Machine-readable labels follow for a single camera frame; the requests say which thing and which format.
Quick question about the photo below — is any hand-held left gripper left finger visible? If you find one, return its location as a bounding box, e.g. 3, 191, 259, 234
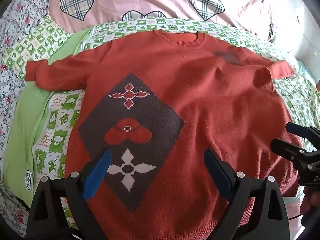
26, 148, 112, 240

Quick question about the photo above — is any person's right hand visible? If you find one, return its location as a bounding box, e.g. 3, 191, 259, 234
300, 187, 317, 215

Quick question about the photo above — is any green checkered blanket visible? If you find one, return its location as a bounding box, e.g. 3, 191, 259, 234
2, 17, 320, 230

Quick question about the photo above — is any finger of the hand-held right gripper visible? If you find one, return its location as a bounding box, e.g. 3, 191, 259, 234
286, 122, 320, 143
271, 137, 307, 162

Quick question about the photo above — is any floral bedsheet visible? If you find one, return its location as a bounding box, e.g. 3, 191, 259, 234
0, 0, 58, 238

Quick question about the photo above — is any green checkered pillow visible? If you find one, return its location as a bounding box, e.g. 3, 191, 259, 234
4, 15, 73, 79

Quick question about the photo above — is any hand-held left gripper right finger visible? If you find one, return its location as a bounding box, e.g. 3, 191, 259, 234
204, 148, 290, 240

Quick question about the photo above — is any orange knit sweater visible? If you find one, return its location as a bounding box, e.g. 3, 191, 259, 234
25, 29, 304, 240

